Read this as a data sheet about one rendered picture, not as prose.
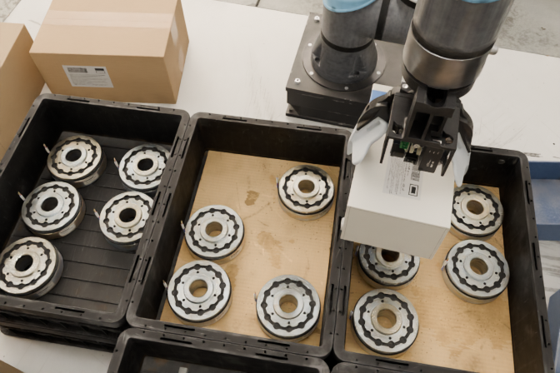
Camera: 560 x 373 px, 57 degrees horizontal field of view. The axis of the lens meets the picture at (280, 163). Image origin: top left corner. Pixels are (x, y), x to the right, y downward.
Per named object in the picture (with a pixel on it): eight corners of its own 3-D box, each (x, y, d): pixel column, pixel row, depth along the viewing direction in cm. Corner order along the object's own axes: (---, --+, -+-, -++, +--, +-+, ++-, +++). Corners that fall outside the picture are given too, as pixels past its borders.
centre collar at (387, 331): (371, 301, 83) (372, 300, 82) (402, 306, 82) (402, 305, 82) (368, 332, 80) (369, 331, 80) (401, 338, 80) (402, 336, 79)
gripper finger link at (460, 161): (456, 207, 64) (427, 165, 59) (459, 168, 67) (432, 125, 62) (482, 205, 62) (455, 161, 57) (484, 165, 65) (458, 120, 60)
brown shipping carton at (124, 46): (55, 100, 128) (28, 52, 114) (78, 37, 140) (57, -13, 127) (176, 104, 127) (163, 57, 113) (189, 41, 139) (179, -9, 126)
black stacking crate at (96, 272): (62, 131, 109) (40, 94, 99) (199, 148, 106) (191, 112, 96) (-30, 316, 87) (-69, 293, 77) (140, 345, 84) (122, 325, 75)
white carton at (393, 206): (365, 123, 79) (373, 82, 72) (444, 139, 78) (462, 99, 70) (340, 238, 69) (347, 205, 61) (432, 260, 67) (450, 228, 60)
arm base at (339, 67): (325, 28, 126) (328, -4, 117) (385, 47, 122) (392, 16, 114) (300, 72, 118) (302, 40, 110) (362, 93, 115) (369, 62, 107)
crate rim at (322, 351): (194, 118, 98) (192, 110, 96) (353, 137, 95) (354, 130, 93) (126, 330, 76) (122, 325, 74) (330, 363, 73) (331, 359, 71)
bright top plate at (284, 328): (265, 269, 86) (265, 268, 86) (325, 283, 85) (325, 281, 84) (249, 329, 81) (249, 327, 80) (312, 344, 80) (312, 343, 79)
